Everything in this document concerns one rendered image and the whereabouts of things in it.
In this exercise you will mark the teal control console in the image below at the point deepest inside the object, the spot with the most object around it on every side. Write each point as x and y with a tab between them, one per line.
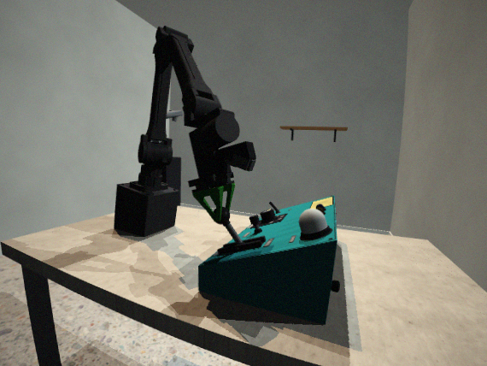
288	272

